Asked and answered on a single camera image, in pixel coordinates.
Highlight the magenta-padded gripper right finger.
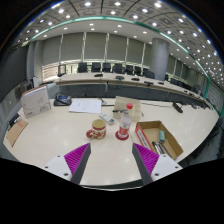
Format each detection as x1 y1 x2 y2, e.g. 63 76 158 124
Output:
131 142 184 185

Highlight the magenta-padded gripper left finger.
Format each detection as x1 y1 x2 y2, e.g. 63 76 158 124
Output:
43 142 92 185

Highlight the clear red-capped water bottle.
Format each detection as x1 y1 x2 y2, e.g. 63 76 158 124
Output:
117 102 134 140

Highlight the dark pen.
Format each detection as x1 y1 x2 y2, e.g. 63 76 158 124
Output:
159 143 173 158
151 141 164 155

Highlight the teal eraser block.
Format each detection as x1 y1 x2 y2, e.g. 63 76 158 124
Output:
157 129 167 144

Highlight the open brown cardboard box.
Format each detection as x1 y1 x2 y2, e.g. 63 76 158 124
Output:
134 120 184 160

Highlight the red mug with cream flowers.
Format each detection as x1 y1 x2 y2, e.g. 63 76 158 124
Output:
85 118 108 140

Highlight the flat round red coaster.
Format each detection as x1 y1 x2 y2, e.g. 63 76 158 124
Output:
114 129 130 142

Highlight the white remote control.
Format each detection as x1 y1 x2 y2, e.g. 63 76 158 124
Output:
98 112 116 126

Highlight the white printed paper sheet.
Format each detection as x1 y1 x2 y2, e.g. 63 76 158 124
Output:
67 98 103 115

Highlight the black desk phone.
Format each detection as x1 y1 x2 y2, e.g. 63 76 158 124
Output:
53 92 73 107

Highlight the black table microphone unit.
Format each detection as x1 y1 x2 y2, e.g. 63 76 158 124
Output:
171 101 184 114

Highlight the cream compartment box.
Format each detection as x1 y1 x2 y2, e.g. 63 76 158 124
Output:
112 95 142 122

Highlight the flat brown cardboard piece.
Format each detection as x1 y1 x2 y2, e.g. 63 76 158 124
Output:
5 117 30 148

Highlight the white carton box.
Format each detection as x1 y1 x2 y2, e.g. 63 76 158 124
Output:
20 85 52 120

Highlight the long curved conference desk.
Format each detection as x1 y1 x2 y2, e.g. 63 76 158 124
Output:
54 71 210 102

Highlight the group of black office chairs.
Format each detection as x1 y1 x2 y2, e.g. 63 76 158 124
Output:
77 61 189 86

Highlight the group of ceiling lights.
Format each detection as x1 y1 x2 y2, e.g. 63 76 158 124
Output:
16 0 224 81

